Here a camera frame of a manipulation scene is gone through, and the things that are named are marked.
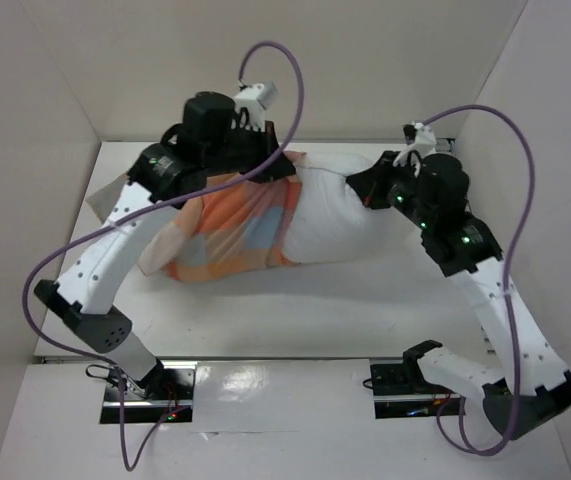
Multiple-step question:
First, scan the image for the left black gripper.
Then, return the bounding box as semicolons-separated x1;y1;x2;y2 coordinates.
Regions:
203;118;295;184

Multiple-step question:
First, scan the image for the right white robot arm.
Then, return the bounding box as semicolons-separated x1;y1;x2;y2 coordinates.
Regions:
346;151;571;440

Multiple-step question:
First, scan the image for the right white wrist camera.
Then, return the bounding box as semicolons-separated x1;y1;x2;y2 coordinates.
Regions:
393;122;437;171

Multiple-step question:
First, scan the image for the checkered orange blue pillowcase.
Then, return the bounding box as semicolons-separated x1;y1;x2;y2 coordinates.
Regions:
87;149;311;284

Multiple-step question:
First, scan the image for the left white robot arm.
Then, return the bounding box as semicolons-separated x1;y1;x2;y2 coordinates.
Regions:
34;82;295;399

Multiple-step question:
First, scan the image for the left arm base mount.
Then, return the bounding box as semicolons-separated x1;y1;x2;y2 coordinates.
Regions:
85;361;197;425

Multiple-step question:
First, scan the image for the white pillow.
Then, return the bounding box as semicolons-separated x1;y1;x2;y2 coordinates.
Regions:
282;152;415;264

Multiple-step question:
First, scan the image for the aluminium table frame rail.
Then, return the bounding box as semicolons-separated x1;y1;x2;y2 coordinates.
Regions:
435;138;457;156

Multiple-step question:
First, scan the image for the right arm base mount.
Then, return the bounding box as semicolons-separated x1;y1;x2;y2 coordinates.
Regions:
362;358;460;420

